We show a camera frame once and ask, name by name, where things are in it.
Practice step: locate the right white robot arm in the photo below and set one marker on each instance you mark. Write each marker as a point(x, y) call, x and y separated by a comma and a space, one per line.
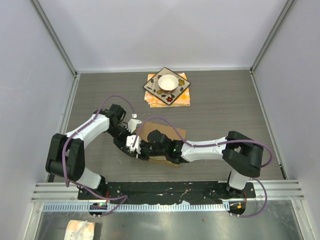
point(238, 151)

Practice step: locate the white ceramic bowl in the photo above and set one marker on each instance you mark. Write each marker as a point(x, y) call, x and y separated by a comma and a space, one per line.
point(168, 83)

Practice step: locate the aluminium frame rail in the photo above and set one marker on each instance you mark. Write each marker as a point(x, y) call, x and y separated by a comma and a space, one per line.
point(45, 192)

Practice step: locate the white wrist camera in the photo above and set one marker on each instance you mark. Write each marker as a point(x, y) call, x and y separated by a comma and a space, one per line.
point(133, 143)
point(133, 123)

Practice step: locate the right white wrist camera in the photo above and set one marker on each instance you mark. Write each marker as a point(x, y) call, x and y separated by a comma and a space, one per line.
point(133, 143)

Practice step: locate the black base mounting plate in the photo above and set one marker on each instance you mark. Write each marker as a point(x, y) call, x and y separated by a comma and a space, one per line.
point(167, 192)

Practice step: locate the white slotted cable duct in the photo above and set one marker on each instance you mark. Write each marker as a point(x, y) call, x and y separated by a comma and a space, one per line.
point(95, 207)

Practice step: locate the square floral ceramic plate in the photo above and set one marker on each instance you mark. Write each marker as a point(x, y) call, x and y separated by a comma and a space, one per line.
point(153, 86)

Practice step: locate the brown cardboard express box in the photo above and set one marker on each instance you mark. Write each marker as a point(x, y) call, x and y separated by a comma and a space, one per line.
point(175, 135)

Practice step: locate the orange checkered folded cloth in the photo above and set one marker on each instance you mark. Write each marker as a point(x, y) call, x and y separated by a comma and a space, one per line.
point(184, 99)

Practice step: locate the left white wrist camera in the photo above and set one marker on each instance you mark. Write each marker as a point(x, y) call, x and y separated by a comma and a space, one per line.
point(133, 123)

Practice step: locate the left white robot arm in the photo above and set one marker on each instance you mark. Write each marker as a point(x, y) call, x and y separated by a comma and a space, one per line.
point(66, 155)

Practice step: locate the white orange paper packet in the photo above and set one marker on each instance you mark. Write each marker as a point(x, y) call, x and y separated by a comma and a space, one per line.
point(79, 230)

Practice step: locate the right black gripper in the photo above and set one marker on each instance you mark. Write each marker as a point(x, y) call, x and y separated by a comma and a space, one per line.
point(142, 155)

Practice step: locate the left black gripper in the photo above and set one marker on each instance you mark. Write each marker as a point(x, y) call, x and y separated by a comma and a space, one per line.
point(121, 144)

